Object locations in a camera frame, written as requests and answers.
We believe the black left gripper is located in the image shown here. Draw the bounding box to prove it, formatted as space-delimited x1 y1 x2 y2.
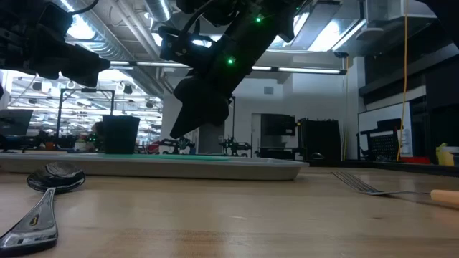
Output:
0 0 110 89

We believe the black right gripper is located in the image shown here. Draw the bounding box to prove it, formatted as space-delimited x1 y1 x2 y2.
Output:
169 21 273 140

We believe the black cup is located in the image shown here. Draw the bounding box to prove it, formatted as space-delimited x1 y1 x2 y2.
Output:
101 114 141 155

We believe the dark metal spoon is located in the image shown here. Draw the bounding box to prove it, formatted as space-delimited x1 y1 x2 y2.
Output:
0 161 87 257

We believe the fork with orange handle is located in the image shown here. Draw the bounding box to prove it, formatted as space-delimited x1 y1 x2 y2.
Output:
331 171 459 210

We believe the grey plastic tray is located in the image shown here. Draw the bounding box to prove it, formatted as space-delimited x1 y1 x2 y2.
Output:
0 152 310 181

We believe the black screen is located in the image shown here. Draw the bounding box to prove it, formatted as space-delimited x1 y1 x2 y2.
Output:
260 113 297 138

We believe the dark computer monitor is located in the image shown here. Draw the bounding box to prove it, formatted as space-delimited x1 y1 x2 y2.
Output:
0 108 34 137

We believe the long ceiling light strip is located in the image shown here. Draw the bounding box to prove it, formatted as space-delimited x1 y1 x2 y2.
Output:
107 60 347 75

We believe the black cabinet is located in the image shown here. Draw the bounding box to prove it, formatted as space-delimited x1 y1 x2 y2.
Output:
296 117 342 163

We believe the whiteboard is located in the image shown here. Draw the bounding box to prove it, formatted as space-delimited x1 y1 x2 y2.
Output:
357 101 412 158

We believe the black pegboard cart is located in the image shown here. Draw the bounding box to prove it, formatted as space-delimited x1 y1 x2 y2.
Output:
356 128 402 162

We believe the red bin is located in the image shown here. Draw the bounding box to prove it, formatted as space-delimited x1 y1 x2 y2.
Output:
399 156 432 165

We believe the yellow container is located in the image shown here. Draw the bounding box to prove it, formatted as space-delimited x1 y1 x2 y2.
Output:
435 142 455 167

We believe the black metal stand frame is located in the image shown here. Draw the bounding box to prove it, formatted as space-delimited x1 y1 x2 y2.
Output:
55 87 116 139

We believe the silver ventilation duct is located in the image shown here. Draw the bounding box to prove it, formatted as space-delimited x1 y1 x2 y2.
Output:
49 0 173 100

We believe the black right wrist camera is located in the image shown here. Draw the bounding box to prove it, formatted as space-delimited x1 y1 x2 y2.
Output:
158 25 216 71

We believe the black aluminium table frame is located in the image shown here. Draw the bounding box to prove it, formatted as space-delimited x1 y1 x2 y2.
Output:
306 159 459 177

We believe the yellow cable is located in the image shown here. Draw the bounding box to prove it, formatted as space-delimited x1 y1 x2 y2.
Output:
395 0 410 162

